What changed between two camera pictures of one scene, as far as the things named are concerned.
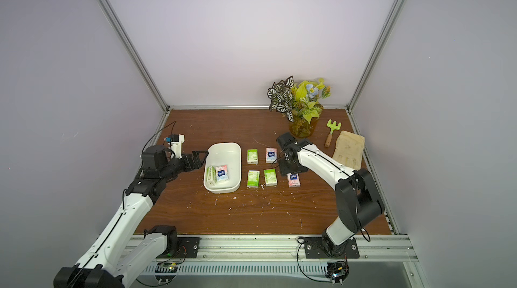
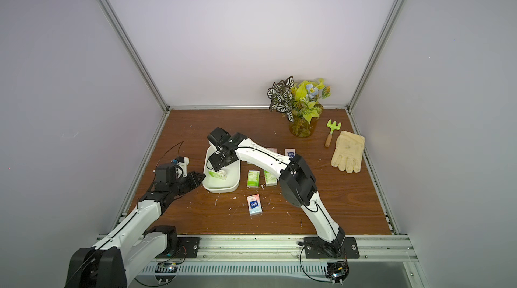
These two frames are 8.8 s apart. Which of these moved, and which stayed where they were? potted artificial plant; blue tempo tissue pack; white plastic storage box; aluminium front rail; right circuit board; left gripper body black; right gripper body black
Moved: left gripper body black; blue tempo tissue pack; right gripper body black
Stayed: aluminium front rail; right circuit board; white plastic storage box; potted artificial plant
